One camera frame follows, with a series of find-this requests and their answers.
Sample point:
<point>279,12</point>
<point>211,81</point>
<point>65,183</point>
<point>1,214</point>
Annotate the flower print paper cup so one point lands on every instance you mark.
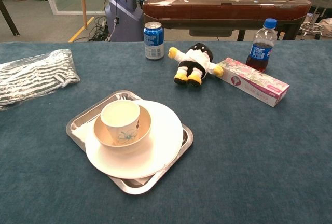
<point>122,130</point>

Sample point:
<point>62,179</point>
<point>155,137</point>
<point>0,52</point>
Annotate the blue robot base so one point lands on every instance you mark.
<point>124,14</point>

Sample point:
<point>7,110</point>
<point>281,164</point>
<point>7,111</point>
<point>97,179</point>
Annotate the white round plate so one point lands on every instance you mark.
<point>163,151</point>

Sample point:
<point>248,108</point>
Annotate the beige bowl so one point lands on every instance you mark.
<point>145,130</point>

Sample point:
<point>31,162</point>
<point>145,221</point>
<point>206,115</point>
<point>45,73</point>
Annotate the black white plush doll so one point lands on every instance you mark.
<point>195,62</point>

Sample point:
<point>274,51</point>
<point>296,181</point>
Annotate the blue soda can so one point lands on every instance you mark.
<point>153,42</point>

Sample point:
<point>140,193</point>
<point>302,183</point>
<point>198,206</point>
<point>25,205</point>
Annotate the white paper napkin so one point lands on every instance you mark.
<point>82,131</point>

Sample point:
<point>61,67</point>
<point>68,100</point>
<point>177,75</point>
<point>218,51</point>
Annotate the pink floral long box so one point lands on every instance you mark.
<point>254,82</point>

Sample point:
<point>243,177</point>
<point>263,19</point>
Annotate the stainless steel tray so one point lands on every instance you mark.
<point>131,188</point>

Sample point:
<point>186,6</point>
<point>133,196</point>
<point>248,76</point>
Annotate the brown mahjong table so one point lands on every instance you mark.
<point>223,10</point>

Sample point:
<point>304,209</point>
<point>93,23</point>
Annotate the cola bottle blue cap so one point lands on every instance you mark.
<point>260,50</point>

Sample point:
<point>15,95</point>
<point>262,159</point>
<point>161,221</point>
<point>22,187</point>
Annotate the wooden pole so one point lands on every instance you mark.
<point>83,1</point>

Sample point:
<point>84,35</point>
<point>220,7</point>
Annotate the striped cloth in plastic bag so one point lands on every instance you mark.
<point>33,78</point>

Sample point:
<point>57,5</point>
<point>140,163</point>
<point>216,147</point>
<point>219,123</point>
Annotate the dark table leg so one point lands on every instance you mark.
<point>9,17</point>

